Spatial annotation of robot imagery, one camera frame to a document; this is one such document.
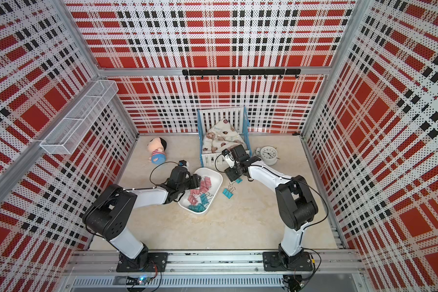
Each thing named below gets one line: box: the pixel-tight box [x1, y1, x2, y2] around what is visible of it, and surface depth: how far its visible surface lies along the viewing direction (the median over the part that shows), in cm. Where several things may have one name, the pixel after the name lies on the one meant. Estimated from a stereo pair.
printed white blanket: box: [202, 118, 247, 153], surface depth 116 cm
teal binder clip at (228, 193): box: [222, 185, 237, 199], surface depth 95 cm
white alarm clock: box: [255, 146, 281, 167], surface depth 109 cm
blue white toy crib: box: [197, 106, 253, 167], surface depth 113 cm
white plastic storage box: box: [177, 167, 224, 215], surface depth 94 cm
